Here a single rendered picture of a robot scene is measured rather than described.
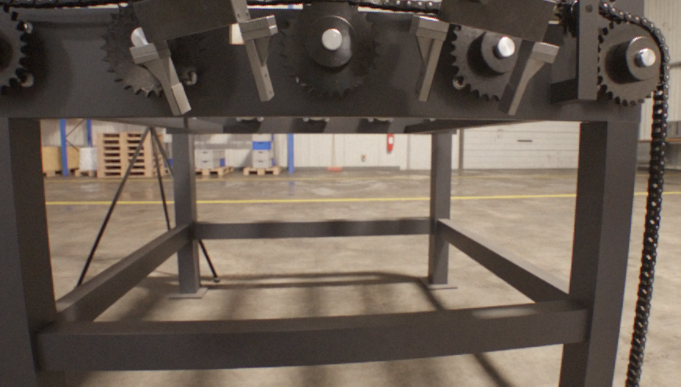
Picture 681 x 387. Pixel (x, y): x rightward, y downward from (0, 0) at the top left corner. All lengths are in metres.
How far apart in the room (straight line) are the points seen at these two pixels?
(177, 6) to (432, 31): 0.31
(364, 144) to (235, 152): 3.64
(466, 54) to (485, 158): 10.31
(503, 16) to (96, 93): 0.66
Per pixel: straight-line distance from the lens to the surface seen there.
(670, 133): 12.63
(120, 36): 0.65
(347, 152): 9.72
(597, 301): 0.92
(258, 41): 0.47
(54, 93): 0.78
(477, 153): 10.82
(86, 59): 0.76
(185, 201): 1.66
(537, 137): 11.86
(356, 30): 0.62
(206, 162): 8.56
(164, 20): 0.50
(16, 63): 0.77
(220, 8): 0.46
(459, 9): 0.46
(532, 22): 0.51
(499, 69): 0.66
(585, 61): 0.76
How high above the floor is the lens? 0.69
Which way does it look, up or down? 5 degrees down
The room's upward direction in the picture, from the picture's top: straight up
